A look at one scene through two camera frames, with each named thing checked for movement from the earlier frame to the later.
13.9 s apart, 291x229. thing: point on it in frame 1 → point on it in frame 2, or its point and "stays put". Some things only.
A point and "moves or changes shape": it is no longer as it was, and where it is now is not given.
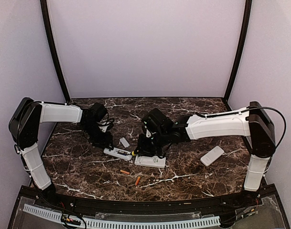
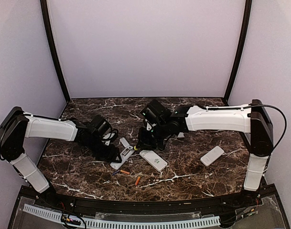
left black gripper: x=104 y=142 → x=110 y=155
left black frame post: x=52 y=48 stays put
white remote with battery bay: x=150 y=161 moves or changes shape
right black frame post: x=246 y=26 stays put
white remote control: x=209 y=158 stays put
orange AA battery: x=137 y=180 stays put
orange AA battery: x=125 y=172 stays put
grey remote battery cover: x=124 y=142 stays put
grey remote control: x=119 y=152 moves or changes shape
